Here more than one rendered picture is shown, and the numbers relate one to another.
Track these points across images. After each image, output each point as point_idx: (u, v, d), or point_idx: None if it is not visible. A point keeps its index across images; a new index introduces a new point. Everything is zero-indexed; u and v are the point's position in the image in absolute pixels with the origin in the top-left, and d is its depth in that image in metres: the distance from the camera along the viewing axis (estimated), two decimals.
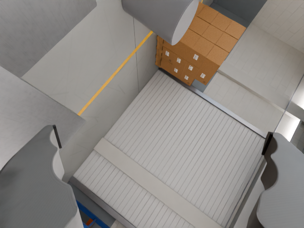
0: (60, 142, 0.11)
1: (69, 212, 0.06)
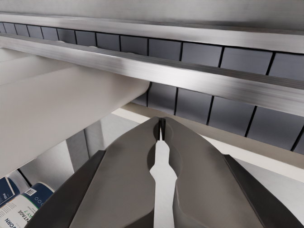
0: (159, 135, 0.12)
1: (146, 206, 0.06)
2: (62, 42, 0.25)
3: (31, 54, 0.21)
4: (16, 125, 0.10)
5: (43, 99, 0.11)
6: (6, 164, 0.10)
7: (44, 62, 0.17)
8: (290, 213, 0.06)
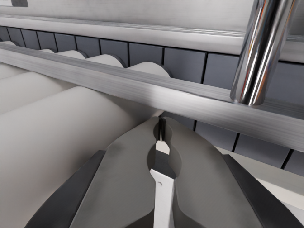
0: (160, 135, 0.12)
1: (146, 206, 0.06)
2: (78, 53, 0.21)
3: None
4: (6, 203, 0.06)
5: (48, 150, 0.08)
6: None
7: (47, 76, 0.13)
8: (290, 213, 0.06)
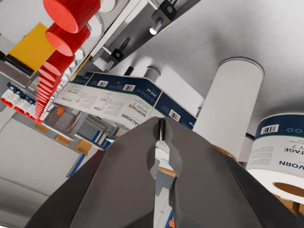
0: (159, 135, 0.12)
1: (146, 206, 0.06)
2: None
3: None
4: None
5: None
6: None
7: None
8: (290, 213, 0.06)
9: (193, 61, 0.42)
